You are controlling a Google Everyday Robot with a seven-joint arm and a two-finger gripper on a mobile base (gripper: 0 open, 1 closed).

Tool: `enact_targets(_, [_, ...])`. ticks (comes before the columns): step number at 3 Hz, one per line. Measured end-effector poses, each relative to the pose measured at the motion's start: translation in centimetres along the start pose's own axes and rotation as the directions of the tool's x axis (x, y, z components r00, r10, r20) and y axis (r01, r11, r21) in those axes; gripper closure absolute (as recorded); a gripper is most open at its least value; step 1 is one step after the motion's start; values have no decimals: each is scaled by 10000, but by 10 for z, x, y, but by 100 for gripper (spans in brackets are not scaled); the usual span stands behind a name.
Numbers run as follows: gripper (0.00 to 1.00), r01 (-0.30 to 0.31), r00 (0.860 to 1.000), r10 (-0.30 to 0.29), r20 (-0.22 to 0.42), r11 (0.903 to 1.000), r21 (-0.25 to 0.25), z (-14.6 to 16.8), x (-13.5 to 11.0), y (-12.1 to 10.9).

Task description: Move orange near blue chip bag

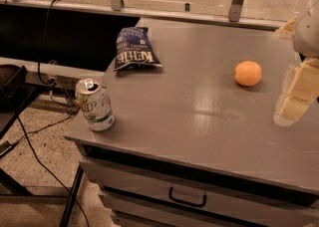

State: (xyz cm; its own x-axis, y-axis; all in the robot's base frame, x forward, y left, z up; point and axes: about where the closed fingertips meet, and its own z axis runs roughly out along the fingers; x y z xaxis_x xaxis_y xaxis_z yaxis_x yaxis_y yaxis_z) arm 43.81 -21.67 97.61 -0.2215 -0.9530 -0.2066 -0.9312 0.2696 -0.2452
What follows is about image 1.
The grey lower drawer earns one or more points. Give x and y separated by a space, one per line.
135 212

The orange fruit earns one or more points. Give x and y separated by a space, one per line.
248 73

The grey drawer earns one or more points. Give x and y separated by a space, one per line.
221 202
135 212

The black side table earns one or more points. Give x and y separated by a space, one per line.
15 96

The grey upper drawer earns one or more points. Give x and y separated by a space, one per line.
221 202

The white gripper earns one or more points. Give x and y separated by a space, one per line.
307 35

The green white soda can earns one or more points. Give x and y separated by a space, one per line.
94 100

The black drawer handle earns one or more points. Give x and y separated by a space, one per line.
187 199

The blue kettle chip bag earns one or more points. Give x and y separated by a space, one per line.
134 49

